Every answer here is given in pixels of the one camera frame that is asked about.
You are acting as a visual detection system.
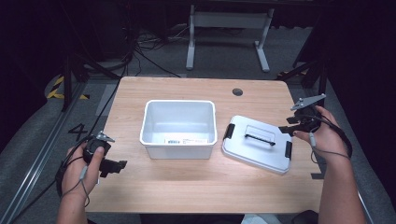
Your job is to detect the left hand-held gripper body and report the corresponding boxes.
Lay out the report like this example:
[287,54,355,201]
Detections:
[81,131,116,166]

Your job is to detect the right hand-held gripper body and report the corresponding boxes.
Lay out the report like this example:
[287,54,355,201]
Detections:
[290,93,327,133]

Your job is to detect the white lid with black handle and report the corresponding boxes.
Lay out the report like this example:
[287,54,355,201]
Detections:
[221,115,294,175]

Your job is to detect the person's left hand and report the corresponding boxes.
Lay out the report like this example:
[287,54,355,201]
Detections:
[60,146,106,200]

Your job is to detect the person's right hand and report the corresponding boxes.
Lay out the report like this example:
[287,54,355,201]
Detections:
[292,105,350,163]

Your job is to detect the black metal stand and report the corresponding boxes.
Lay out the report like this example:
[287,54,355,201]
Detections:
[276,58,329,98]
[60,52,123,113]

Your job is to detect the white plastic storage box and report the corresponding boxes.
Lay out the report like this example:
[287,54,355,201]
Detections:
[139,99,219,161]

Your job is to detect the person's black shoe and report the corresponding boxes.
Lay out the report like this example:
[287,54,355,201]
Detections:
[290,209,320,224]

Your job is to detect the grey cable with plug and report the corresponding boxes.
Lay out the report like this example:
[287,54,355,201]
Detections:
[61,165,92,208]
[307,132,351,164]

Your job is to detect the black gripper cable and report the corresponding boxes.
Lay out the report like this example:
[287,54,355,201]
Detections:
[54,134,95,198]
[303,106,354,159]

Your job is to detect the metal floor rail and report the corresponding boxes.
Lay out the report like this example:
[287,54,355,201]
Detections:
[0,83,89,224]

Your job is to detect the white metal desk frame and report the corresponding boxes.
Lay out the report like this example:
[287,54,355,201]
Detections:
[185,4,276,74]

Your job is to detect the bundle of black floor cables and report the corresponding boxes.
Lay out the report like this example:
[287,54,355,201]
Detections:
[132,26,191,78]

